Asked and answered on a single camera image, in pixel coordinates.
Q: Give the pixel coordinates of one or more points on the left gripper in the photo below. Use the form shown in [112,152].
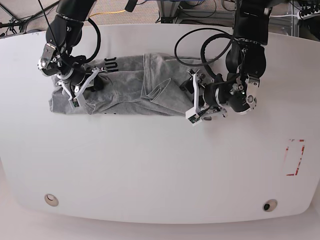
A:
[203,96]

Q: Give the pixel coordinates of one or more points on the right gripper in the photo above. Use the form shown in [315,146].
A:
[75,83]

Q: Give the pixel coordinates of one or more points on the grey printed T-shirt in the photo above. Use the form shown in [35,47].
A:
[147,84]

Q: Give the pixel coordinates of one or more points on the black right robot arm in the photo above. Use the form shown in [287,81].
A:
[62,35]

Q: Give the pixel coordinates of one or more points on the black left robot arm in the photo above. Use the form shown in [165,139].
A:
[237,70]

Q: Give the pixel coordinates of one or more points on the black tripod stand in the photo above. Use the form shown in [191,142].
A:
[17,25]

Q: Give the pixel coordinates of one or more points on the red tape rectangle marking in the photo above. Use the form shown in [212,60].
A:
[293,156]

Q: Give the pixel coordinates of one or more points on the white power strip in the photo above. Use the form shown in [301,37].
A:
[308,13]

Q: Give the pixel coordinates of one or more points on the open table grommet hole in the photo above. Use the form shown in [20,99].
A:
[270,205]

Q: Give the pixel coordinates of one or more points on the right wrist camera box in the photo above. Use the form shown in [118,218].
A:
[77,102]

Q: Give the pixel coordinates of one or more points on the aluminium frame stand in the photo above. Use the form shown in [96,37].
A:
[282,20]

